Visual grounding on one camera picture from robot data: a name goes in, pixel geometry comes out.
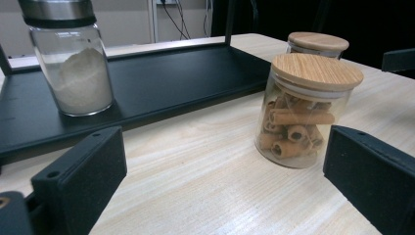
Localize black curtain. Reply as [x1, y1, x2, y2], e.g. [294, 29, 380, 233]
[210, 0, 415, 71]

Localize metal-lid glass jar white powder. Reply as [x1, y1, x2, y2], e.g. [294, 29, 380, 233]
[18, 0, 115, 118]

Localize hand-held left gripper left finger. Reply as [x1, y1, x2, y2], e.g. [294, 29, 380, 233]
[31, 126, 128, 235]

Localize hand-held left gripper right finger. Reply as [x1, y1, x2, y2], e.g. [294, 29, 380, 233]
[322, 124, 415, 235]

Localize white metal frame post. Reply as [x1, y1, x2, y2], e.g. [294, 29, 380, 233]
[146, 0, 161, 44]

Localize wooden-lid glass jar bay leaves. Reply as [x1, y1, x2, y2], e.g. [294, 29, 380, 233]
[286, 31, 350, 62]

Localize black two-tier metal rack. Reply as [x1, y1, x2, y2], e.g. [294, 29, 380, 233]
[0, 0, 272, 165]

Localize wooden-lid glass jar cinnamon sticks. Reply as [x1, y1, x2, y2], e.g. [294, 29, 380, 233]
[254, 53, 365, 169]

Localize black power cable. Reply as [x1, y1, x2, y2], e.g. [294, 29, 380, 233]
[161, 0, 192, 41]
[203, 0, 215, 33]

